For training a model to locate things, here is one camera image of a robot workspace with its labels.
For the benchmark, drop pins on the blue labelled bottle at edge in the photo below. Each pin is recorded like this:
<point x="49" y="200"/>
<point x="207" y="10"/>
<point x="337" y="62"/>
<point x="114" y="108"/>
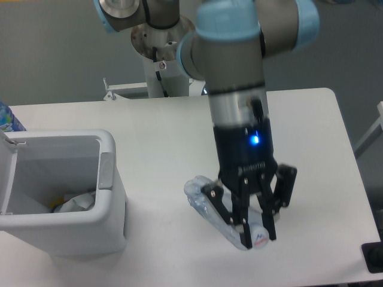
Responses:
<point x="9" y="122"/>

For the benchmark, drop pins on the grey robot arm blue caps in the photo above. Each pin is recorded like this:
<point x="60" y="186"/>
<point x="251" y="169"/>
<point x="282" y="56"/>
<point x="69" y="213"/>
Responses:
<point x="226" y="50"/>

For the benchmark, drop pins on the clear plastic wrapper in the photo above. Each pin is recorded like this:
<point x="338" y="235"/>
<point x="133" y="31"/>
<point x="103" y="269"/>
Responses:
<point x="79" y="203"/>

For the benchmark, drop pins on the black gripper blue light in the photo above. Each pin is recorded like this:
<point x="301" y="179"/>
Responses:
<point x="246" y="152"/>

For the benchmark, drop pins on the crushed clear plastic water bottle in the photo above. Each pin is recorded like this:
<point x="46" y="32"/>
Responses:
<point x="213" y="202"/>

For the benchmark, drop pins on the colourful packaging trash inside can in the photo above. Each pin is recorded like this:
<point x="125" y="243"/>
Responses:
<point x="55" y="204"/>

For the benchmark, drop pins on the white metal frame bracket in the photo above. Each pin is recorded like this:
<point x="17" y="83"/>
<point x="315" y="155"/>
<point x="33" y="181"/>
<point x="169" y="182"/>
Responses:
<point x="197" y="88"/>
<point x="125" y="91"/>

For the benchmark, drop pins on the white metal frame bracket right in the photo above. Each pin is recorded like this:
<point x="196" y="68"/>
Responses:
<point x="197" y="88"/>

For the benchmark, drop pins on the white plastic trash can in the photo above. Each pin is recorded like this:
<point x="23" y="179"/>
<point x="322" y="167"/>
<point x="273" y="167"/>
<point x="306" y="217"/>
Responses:
<point x="39" y="167"/>

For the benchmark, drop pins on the white frame at right edge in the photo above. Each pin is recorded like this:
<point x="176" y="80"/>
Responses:
<point x="371" y="135"/>

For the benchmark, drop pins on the white metal frame bracket left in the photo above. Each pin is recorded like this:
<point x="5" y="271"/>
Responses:
<point x="125" y="91"/>

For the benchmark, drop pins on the black clamp at table corner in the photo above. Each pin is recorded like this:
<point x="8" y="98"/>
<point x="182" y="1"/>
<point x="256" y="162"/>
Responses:
<point x="372" y="253"/>

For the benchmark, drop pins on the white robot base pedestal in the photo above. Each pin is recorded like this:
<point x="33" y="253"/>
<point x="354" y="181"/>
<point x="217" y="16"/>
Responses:
<point x="161" y="65"/>

